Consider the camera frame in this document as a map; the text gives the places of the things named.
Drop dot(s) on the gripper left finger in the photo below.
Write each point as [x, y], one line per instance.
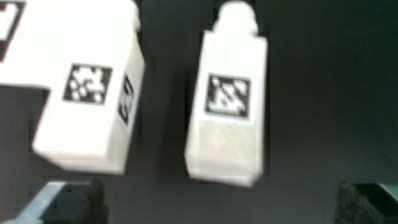
[68, 203]

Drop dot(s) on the white table leg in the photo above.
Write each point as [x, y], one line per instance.
[70, 53]
[224, 137]

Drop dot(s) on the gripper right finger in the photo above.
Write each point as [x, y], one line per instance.
[366, 203]

